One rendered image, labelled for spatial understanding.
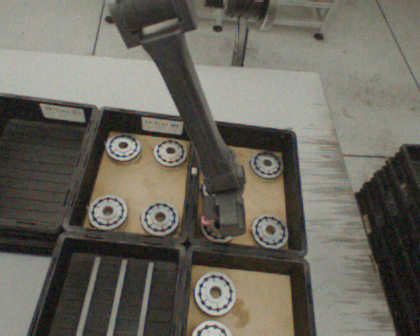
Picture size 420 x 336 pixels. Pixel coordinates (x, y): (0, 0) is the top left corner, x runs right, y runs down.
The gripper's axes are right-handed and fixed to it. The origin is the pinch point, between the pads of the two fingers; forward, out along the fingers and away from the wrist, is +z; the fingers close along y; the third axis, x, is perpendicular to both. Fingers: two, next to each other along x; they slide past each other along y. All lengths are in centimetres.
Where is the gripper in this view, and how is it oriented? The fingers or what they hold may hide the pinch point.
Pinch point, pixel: (219, 222)
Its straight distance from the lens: 97.7
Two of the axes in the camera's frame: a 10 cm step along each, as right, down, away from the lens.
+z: -1.1, 5.5, 8.3
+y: 9.9, 0.5, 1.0
